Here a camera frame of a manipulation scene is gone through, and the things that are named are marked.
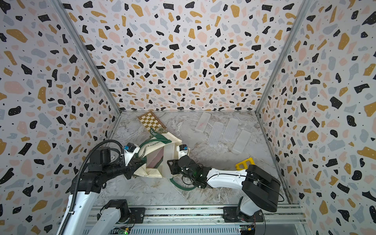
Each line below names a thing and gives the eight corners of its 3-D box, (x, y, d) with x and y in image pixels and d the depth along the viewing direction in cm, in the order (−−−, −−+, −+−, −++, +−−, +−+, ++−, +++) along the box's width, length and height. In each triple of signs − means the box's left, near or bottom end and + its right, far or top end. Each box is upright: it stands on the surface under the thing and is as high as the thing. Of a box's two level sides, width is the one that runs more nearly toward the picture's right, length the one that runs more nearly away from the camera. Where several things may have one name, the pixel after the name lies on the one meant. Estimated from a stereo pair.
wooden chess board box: (151, 136, 108) (150, 133, 106) (139, 119, 119) (137, 116, 116) (165, 128, 113) (164, 125, 110) (151, 113, 124) (150, 110, 121)
